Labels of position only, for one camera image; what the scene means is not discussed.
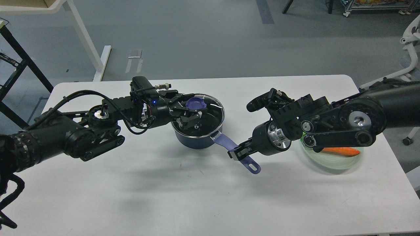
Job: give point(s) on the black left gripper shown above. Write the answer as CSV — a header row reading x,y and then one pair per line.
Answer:
x,y
157,108

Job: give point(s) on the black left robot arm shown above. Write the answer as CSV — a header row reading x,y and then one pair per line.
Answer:
x,y
86,135

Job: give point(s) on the black metal rack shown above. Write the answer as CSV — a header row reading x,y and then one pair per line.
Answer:
x,y
26,62

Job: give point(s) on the orange toy carrot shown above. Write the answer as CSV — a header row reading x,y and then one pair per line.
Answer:
x,y
343,151

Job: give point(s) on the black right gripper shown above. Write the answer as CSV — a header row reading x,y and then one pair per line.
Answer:
x,y
266,139

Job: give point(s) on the white chair base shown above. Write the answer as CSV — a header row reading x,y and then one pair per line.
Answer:
x,y
403,65

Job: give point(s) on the white desk frame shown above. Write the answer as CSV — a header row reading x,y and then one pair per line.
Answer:
x,y
15,7

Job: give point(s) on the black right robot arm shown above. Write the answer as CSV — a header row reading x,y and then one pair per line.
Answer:
x,y
321,124

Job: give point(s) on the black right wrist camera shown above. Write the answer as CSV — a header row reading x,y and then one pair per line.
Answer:
x,y
273,99

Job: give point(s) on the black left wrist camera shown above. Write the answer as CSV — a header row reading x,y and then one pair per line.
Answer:
x,y
144,86

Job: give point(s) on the glass pot lid purple knob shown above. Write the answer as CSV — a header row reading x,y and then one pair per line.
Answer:
x,y
198,116

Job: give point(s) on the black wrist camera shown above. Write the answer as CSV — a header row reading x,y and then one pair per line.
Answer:
x,y
273,99
144,86

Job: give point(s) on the dark blue saucepan purple handle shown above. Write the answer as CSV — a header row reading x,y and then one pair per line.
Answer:
x,y
202,143

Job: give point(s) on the metal wheeled cart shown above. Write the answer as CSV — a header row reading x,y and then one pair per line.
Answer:
x,y
404,7

